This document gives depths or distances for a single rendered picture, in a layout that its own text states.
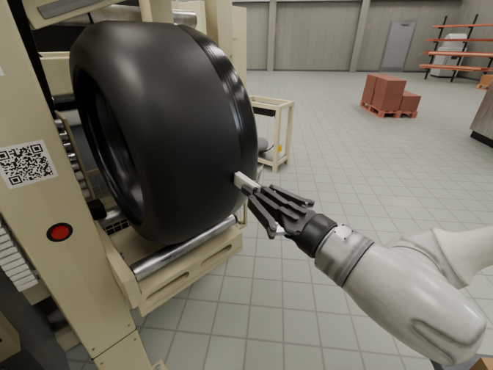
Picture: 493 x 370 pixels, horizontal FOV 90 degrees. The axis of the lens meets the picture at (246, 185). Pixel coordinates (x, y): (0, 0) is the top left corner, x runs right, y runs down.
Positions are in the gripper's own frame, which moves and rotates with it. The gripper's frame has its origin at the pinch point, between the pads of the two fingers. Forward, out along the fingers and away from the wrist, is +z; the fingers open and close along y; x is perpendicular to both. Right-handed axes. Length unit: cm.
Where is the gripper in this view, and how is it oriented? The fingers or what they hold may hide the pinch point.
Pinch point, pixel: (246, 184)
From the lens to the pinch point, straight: 53.6
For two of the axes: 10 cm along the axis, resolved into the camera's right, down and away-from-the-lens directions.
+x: -1.0, 8.0, 5.9
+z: -6.8, -4.9, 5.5
